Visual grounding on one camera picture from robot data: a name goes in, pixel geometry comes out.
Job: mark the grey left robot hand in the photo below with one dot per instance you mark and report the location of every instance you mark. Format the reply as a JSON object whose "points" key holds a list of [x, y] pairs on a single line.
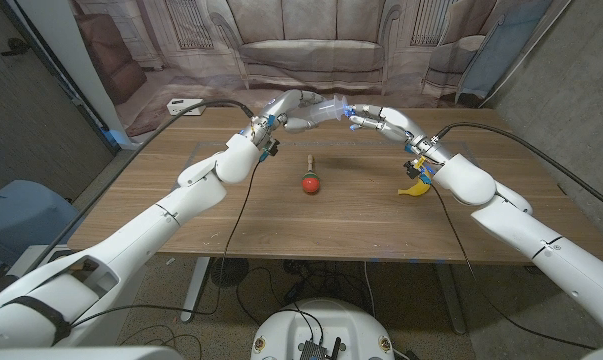
{"points": [[286, 105]]}

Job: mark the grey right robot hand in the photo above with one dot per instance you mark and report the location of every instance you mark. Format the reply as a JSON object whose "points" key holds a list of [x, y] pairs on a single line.
{"points": [[393, 125]]}

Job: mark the large clear plastic syringe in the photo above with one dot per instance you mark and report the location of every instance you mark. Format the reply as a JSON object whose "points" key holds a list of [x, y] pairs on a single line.
{"points": [[326, 111]]}

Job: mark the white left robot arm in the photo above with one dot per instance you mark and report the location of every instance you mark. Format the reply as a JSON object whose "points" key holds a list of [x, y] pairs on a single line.
{"points": [[191, 195]]}

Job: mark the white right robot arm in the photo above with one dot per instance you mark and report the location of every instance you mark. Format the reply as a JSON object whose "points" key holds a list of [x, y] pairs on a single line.
{"points": [[521, 220]]}

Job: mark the yellow toy banana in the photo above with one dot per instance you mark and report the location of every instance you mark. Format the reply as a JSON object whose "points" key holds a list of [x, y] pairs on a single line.
{"points": [[415, 190]]}

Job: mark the red green wooden maraca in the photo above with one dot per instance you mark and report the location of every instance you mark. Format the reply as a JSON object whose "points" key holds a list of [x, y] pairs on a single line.
{"points": [[310, 184]]}

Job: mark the printed sofa room backdrop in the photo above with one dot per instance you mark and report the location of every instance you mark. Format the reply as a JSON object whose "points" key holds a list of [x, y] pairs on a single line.
{"points": [[311, 50]]}

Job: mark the white power strip box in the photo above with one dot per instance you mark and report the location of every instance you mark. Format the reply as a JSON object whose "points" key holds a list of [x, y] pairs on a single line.
{"points": [[176, 104]]}

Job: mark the black round floor fan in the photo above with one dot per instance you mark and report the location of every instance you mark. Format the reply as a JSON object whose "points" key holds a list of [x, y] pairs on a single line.
{"points": [[229, 272]]}

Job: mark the grey table leg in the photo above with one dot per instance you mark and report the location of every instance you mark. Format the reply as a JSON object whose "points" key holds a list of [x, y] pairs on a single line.
{"points": [[451, 300], [193, 295]]}

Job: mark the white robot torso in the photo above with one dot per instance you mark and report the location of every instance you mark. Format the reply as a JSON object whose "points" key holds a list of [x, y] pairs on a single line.
{"points": [[291, 330]]}

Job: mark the blue covered chair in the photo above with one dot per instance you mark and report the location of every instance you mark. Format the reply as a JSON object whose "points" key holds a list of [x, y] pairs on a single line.
{"points": [[26, 215]]}

